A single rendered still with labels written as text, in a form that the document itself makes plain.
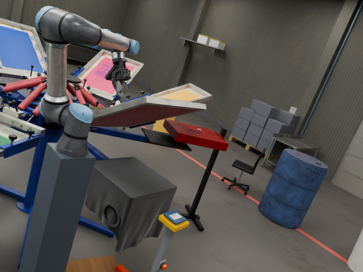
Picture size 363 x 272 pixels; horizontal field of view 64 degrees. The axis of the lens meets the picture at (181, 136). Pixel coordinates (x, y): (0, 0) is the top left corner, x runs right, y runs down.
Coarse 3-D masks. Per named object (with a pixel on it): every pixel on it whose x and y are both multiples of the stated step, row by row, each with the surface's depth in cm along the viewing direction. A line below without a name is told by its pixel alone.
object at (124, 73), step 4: (116, 60) 166; (120, 60) 166; (124, 60) 166; (116, 64) 168; (120, 64) 166; (124, 64) 166; (116, 68) 168; (120, 68) 163; (124, 68) 165; (116, 72) 166; (120, 72) 165; (124, 72) 165; (128, 72) 167; (116, 76) 167; (120, 76) 163; (124, 76) 165; (128, 76) 167; (120, 80) 170; (124, 80) 170
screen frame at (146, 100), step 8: (144, 96) 154; (120, 104) 166; (128, 104) 162; (136, 104) 158; (144, 104) 157; (152, 104) 160; (160, 104) 162; (168, 104) 167; (176, 104) 173; (184, 104) 180; (192, 104) 187; (200, 104) 194; (96, 112) 179; (104, 112) 174; (112, 112) 170; (192, 112) 206
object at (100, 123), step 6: (132, 108) 165; (138, 108) 167; (144, 108) 170; (150, 108) 172; (156, 108) 174; (162, 108) 177; (168, 108) 179; (114, 114) 178; (120, 114) 180; (126, 114) 183; (132, 114) 185; (138, 114) 188; (144, 114) 191; (96, 120) 192; (102, 120) 195; (108, 120) 198; (114, 120) 201; (120, 120) 204
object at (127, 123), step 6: (174, 108) 182; (180, 108) 184; (150, 114) 194; (156, 114) 197; (162, 114) 200; (168, 114) 203; (174, 114) 206; (126, 120) 207; (132, 120) 211; (138, 120) 214; (144, 120) 218; (150, 120) 222
